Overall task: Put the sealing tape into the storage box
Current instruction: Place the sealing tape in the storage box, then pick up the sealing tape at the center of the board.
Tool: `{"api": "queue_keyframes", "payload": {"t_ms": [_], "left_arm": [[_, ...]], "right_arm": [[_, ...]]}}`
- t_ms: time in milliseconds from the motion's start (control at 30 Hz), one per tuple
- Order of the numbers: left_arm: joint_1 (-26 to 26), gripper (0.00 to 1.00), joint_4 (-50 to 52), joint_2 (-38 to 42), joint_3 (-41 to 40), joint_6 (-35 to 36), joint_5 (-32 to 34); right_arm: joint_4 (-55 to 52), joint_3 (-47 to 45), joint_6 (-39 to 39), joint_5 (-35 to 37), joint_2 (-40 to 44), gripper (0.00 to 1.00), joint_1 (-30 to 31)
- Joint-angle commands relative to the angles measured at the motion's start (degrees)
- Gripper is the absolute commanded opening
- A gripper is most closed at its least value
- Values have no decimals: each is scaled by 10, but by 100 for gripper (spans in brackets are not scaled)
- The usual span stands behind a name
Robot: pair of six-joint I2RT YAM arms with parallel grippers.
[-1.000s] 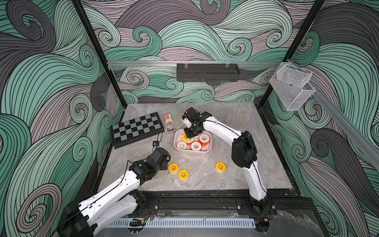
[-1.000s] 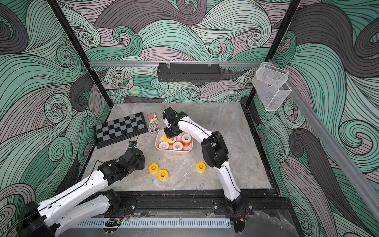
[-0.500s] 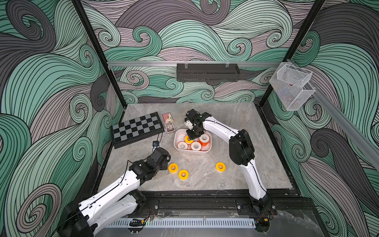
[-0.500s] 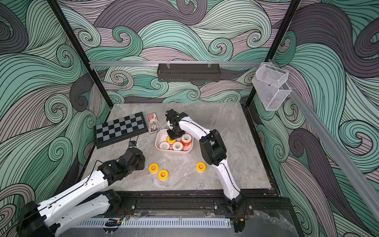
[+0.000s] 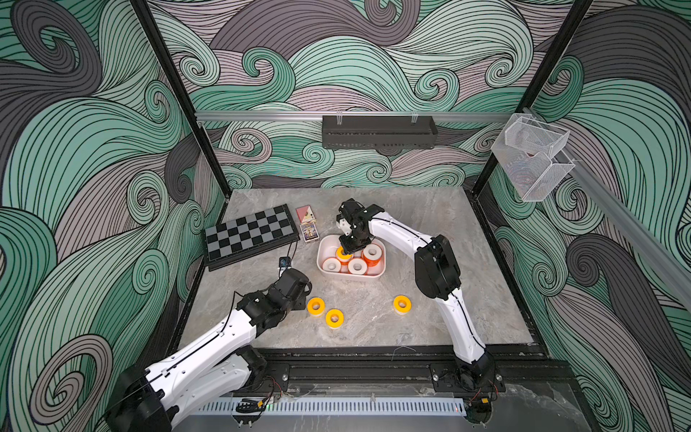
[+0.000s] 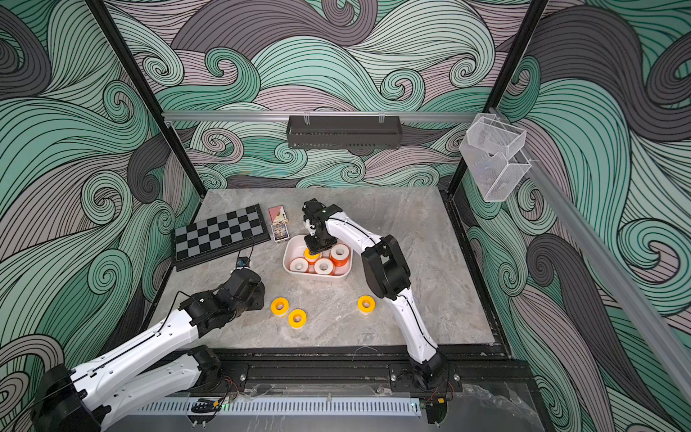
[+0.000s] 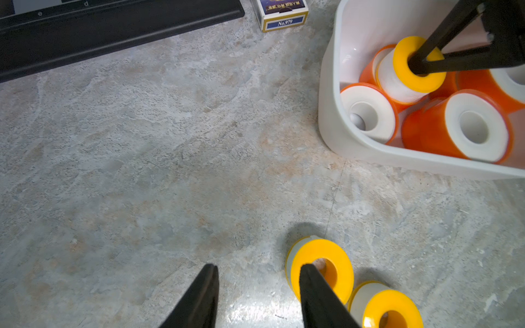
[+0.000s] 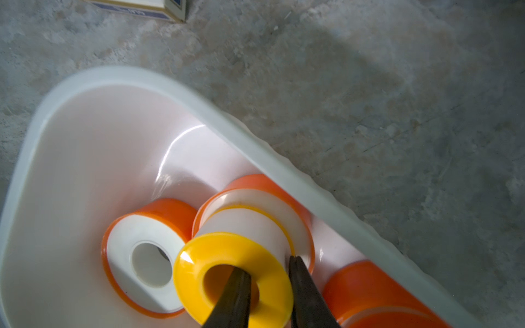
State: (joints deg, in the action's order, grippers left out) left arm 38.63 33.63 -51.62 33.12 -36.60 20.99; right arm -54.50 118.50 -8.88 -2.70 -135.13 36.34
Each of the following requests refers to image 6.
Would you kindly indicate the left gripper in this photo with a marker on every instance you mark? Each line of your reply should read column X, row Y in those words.
column 259, row 294

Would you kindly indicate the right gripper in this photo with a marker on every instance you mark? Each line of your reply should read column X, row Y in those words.
column 318, row 238

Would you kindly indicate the yellow tape roll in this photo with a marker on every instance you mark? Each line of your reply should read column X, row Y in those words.
column 298, row 318
column 366, row 304
column 280, row 306
column 310, row 256

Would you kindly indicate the orange tape roll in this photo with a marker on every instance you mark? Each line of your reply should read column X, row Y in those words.
column 340, row 254
column 324, row 266
column 299, row 265

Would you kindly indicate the white storage box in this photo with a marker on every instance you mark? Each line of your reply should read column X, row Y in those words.
column 295, row 248

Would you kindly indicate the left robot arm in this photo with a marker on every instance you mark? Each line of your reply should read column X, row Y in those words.
column 95, row 395

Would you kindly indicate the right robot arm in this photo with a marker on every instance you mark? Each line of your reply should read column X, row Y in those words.
column 387, row 274

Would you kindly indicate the blue playing card box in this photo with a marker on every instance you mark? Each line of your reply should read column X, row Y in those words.
column 280, row 231

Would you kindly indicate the red playing card box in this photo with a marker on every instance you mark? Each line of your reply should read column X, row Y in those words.
column 277, row 214

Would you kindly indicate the clear acrylic box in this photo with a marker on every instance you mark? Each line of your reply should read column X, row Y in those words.
column 493, row 152

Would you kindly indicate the black grey chessboard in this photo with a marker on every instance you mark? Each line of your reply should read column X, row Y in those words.
column 204, row 241

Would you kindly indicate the black wall shelf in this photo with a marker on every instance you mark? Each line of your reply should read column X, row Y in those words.
column 356, row 133

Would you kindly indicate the white slotted cable duct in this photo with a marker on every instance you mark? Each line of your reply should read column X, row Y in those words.
column 285, row 406

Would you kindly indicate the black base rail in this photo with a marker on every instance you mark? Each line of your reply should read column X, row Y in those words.
column 384, row 366

